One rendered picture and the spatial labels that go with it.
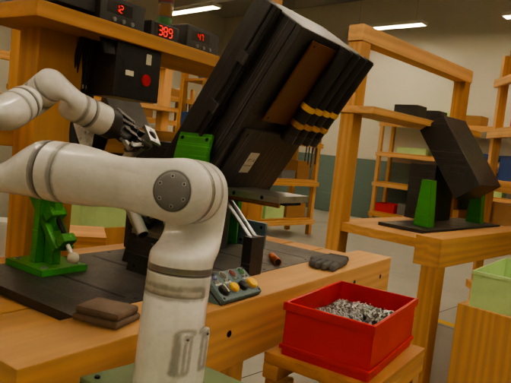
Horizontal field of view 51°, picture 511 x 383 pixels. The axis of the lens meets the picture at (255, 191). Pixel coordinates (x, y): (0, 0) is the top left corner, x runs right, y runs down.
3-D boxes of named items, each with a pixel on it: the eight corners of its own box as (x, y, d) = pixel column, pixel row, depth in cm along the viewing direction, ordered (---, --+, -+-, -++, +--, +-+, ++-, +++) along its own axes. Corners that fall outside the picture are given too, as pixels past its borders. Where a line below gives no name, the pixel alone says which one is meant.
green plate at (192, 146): (209, 218, 146) (229, 144, 149) (191, 211, 139) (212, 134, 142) (178, 211, 152) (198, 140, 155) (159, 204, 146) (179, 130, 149)
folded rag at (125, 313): (70, 319, 100) (71, 303, 99) (97, 308, 107) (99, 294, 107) (115, 331, 96) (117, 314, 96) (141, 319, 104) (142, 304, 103)
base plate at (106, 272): (333, 261, 192) (334, 254, 192) (72, 326, 102) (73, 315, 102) (239, 238, 216) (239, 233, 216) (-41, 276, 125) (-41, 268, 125)
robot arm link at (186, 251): (179, 157, 83) (165, 268, 83) (150, 153, 74) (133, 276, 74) (236, 165, 80) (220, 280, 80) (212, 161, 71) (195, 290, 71)
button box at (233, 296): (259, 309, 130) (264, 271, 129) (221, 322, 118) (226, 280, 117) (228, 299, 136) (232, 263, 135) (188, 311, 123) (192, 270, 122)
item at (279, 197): (308, 207, 154) (309, 196, 153) (277, 208, 140) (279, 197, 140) (203, 188, 176) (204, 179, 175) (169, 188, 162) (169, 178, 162)
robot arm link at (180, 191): (26, 200, 78) (68, 200, 87) (198, 231, 70) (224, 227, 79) (34, 137, 77) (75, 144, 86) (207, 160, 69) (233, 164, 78)
